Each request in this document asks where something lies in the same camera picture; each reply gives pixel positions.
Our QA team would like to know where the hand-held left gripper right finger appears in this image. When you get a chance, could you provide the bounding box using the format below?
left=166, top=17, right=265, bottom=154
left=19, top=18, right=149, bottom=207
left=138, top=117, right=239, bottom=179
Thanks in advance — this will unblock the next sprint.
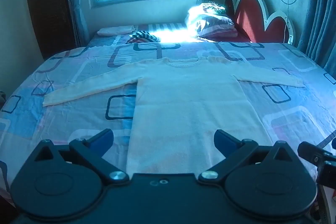
left=198, top=129, right=302, bottom=185

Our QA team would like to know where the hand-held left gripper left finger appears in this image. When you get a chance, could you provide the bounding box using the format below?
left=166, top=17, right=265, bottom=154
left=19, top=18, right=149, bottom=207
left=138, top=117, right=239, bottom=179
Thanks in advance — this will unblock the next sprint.
left=31, top=129, right=130, bottom=186

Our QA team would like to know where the white knit sweater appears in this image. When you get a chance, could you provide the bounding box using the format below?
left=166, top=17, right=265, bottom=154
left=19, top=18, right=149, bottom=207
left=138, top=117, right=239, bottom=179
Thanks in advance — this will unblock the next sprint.
left=42, top=56, right=306, bottom=179

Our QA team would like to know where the patterned bed sheet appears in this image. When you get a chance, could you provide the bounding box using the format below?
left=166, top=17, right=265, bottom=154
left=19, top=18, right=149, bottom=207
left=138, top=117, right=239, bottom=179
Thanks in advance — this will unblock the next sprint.
left=0, top=42, right=336, bottom=205

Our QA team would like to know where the folded white cloth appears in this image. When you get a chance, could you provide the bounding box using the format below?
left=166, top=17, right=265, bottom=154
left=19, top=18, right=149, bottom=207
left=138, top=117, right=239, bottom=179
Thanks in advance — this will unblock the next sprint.
left=97, top=25, right=137, bottom=37

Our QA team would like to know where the striped garment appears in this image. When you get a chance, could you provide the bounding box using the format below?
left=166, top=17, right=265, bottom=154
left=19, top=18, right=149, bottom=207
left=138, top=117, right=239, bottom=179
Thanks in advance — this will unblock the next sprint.
left=126, top=30, right=161, bottom=44

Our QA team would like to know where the purple striped pillow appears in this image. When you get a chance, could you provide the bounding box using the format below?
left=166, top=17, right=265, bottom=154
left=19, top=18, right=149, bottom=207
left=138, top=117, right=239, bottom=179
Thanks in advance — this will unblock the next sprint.
left=196, top=15, right=238, bottom=40

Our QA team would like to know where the red heart-shaped headboard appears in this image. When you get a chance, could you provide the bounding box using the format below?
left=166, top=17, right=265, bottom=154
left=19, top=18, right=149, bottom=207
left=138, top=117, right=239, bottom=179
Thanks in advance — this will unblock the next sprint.
left=224, top=0, right=296, bottom=44

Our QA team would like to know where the striped bed sheet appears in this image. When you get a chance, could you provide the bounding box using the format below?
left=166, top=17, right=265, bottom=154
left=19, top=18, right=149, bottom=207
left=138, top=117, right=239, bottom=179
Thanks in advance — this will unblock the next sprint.
left=87, top=22, right=261, bottom=50

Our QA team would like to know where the white quilt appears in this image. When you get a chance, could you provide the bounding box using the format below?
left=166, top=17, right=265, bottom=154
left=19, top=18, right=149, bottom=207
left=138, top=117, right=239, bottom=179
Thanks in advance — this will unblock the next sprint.
left=184, top=5, right=210, bottom=33

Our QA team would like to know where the green patterned cloth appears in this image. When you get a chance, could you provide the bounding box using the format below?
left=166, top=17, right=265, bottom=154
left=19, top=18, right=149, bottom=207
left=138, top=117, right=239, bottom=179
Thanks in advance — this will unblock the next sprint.
left=202, top=2, right=227, bottom=16

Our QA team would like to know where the dark wooden wardrobe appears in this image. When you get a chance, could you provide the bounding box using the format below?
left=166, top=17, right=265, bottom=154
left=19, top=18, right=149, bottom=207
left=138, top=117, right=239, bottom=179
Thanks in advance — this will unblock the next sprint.
left=24, top=0, right=77, bottom=60

